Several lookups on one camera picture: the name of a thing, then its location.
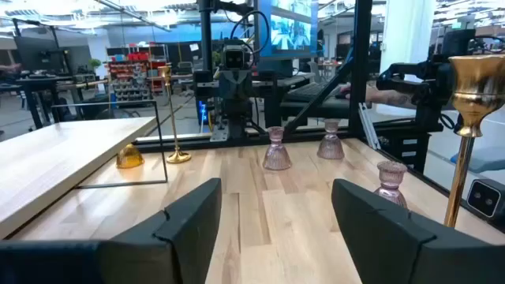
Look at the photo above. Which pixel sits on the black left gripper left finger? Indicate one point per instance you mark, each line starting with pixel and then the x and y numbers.
pixel 185 236

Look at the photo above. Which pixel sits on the silver aluminium bar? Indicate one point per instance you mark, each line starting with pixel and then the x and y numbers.
pixel 369 126

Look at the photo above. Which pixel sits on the tall brass candlestick holder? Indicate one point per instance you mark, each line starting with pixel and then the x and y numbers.
pixel 178 157
pixel 475 90

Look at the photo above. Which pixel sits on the grey chair seat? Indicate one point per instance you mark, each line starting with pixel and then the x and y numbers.
pixel 485 159

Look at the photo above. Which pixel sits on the pink glass candle holder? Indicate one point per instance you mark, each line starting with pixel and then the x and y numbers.
pixel 276 155
pixel 390 177
pixel 330 148

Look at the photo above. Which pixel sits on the small background plant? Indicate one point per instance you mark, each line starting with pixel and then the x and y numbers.
pixel 94 63

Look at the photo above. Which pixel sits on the black background robot arm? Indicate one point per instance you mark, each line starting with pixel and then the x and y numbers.
pixel 426 79

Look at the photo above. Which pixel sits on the amber glass candle holder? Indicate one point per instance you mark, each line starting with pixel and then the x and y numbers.
pixel 129 158

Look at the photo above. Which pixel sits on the black drawer cabinet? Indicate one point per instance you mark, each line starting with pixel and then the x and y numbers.
pixel 406 152

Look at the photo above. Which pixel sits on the person's hand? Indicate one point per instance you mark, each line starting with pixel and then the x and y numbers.
pixel 345 90

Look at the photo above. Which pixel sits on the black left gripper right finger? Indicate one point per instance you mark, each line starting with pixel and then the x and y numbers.
pixel 386 244

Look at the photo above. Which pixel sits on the computer tower blue light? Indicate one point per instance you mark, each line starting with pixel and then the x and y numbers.
pixel 203 112

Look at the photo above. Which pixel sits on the black computer monitor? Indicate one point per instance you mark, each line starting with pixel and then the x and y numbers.
pixel 39 55

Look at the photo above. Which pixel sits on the red and white parts rack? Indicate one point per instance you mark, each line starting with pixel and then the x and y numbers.
pixel 130 79

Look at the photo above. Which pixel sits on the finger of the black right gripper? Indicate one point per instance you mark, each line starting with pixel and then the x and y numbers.
pixel 227 87
pixel 243 87

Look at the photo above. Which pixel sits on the white table-level camera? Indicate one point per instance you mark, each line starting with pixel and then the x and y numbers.
pixel 484 198

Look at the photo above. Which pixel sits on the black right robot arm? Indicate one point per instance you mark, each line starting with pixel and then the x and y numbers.
pixel 238 118

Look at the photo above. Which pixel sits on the large computer monitor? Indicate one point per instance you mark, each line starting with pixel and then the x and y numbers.
pixel 290 31

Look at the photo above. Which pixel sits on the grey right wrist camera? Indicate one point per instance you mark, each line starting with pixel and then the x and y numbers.
pixel 235 57

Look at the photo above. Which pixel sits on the black office desk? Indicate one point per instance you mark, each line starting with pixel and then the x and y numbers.
pixel 35 84

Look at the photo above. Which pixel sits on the black aluminium rig frame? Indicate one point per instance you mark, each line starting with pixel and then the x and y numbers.
pixel 361 59

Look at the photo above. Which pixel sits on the person's forearm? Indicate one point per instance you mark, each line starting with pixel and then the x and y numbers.
pixel 388 97
pixel 10 69

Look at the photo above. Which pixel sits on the wooden riser shelf black frame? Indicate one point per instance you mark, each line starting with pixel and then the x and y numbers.
pixel 59 158

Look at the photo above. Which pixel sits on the black computer keyboard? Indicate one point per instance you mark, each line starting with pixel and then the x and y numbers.
pixel 311 92

